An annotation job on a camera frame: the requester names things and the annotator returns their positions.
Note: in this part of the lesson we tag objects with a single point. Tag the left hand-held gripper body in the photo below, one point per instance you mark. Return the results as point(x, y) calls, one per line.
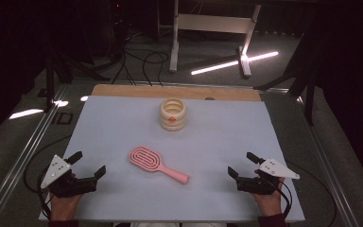
point(56, 171)

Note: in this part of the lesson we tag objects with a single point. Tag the white desk frame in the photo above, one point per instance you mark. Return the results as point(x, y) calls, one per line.
point(214, 23)

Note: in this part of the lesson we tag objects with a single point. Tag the pink hairbrush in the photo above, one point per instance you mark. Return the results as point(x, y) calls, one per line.
point(146, 159)

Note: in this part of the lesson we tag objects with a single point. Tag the black angled stand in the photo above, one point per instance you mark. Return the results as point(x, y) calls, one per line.
point(309, 94)

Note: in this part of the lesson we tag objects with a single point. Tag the pale blue table mat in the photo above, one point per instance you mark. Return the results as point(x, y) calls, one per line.
point(123, 126)

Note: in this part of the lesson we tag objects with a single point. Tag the black computer tower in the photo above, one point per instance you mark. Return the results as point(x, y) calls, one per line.
point(117, 25)

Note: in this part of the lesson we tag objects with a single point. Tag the person's right hand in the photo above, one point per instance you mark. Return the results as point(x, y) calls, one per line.
point(269, 205)

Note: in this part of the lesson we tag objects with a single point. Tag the person's left hand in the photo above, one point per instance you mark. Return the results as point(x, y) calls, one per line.
point(63, 208)

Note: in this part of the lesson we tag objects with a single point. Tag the black tripod stand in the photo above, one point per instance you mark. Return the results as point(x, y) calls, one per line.
point(49, 82)

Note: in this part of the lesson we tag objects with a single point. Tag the cream ribbed cup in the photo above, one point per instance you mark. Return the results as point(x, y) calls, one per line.
point(172, 123)

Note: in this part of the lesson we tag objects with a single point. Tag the metal floor rail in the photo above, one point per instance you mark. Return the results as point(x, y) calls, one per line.
point(331, 176)
point(25, 154)

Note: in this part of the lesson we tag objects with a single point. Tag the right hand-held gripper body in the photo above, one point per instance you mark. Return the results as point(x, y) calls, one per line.
point(255, 184)

